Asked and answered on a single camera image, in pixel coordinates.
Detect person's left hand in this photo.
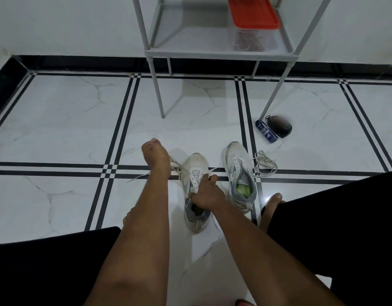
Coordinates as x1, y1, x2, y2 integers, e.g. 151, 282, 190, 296
141, 137, 172, 181

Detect person's right hand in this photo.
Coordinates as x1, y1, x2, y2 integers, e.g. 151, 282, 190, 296
188, 174, 227, 211

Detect white shoelace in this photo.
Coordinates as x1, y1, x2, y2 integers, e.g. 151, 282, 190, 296
125, 156, 218, 184
253, 150, 279, 179

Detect white grey sneaker shoe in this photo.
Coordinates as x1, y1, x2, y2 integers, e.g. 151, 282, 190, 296
224, 141, 258, 215
179, 152, 216, 234

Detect clear box with red lid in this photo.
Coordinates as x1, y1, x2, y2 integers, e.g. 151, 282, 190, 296
234, 31, 267, 52

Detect person's right forearm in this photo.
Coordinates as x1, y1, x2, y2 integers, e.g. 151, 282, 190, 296
212, 202, 347, 306

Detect person's left forearm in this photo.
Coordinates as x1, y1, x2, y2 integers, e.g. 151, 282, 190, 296
83, 175, 172, 306

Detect person's right foot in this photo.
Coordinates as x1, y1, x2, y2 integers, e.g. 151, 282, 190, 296
258, 192, 283, 234

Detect person's foot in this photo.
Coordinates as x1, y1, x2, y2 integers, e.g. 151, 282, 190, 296
122, 209, 134, 229
258, 192, 283, 234

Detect person's left foot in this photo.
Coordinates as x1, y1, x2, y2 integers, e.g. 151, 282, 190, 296
122, 209, 134, 229

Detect grey metal shelf rack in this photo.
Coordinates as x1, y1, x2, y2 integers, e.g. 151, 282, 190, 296
131, 0, 334, 120

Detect black oval polish bottle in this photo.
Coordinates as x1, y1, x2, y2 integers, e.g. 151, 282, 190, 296
264, 115, 293, 139

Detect black shorts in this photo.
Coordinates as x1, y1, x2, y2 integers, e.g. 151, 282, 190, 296
0, 170, 392, 306

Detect clear container with red lid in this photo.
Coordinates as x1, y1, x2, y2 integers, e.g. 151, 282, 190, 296
227, 0, 281, 52

